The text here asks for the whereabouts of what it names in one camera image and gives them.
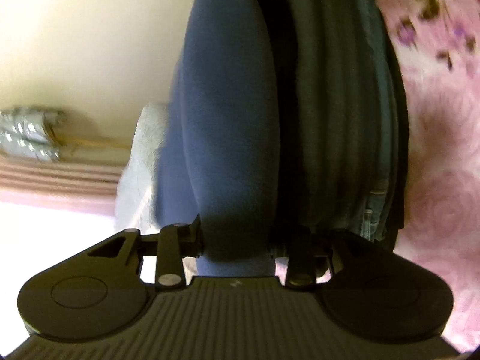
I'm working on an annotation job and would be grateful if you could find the cream rolled duvet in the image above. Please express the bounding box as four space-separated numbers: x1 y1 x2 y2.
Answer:
114 101 200 275

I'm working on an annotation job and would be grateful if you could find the stack of folded dark clothes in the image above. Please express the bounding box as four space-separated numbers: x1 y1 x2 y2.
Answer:
259 0 409 250

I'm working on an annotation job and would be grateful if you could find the pink rose bed blanket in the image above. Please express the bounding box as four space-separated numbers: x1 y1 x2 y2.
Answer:
377 0 479 352

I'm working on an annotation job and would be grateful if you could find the navy blue garment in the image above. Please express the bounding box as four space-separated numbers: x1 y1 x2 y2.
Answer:
154 0 279 277

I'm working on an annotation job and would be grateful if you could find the pink curtain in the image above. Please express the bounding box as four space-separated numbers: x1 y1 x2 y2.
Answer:
1 155 123 216

